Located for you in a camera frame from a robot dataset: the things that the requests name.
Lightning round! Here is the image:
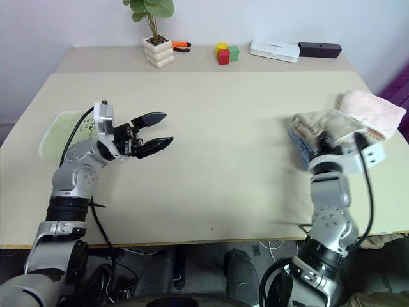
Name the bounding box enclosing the purple ribbed object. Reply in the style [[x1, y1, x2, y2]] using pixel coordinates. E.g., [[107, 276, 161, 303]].
[[379, 63, 409, 107]]

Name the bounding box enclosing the beige towel with white trim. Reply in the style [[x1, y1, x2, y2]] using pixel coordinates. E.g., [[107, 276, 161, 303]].
[[289, 108, 367, 152]]

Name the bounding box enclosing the red cube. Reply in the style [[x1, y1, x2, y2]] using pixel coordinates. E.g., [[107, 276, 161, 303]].
[[217, 49, 231, 67]]

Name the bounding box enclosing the light green cloth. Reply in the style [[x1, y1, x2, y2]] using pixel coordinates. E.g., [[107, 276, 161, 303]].
[[38, 110, 97, 162]]

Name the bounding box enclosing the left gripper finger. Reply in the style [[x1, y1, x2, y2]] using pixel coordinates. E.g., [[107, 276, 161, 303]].
[[130, 111, 168, 129], [135, 136, 174, 160]]

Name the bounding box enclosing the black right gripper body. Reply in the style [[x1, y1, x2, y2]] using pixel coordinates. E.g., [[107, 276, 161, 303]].
[[314, 135, 344, 158]]

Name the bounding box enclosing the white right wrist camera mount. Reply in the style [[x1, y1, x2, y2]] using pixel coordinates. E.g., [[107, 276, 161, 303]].
[[331, 134, 387, 176]]

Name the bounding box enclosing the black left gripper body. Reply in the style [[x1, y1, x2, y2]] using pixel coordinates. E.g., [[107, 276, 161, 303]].
[[113, 122, 144, 157]]

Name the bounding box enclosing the white bubbly plant pot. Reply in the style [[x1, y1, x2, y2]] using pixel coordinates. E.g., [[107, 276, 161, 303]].
[[142, 35, 176, 70]]

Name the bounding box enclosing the orange and black marker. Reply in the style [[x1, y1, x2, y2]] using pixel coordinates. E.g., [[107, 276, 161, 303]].
[[171, 40, 192, 53]]

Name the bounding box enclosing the light blue cloth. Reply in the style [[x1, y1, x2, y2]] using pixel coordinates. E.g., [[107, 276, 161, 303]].
[[288, 127, 316, 171]]

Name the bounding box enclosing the green leafy plant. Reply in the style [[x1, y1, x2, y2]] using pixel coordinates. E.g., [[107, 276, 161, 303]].
[[122, 0, 175, 42]]

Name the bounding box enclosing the pink towel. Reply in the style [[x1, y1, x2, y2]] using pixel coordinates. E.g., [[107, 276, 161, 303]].
[[337, 90, 408, 142]]

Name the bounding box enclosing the dark rounded shape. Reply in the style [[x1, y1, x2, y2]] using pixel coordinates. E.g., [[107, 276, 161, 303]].
[[222, 248, 260, 295]]

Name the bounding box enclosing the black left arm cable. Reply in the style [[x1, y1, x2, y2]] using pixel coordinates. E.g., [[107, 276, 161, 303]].
[[58, 106, 116, 290]]

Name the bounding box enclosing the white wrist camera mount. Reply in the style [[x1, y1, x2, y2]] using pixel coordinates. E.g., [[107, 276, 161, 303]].
[[93, 100, 117, 158], [331, 134, 387, 176]]

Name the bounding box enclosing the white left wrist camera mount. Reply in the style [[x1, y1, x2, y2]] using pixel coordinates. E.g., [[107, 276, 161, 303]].
[[93, 100, 117, 158]]

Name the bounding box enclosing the white flat box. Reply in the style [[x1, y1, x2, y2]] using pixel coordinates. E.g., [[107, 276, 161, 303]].
[[248, 38, 302, 64]]

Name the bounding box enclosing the white cable under table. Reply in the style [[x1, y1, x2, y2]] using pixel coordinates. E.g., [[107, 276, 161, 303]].
[[258, 240, 289, 257]]

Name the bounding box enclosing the black oblong box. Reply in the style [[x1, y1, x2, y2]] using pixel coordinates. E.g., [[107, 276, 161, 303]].
[[298, 41, 343, 59]]

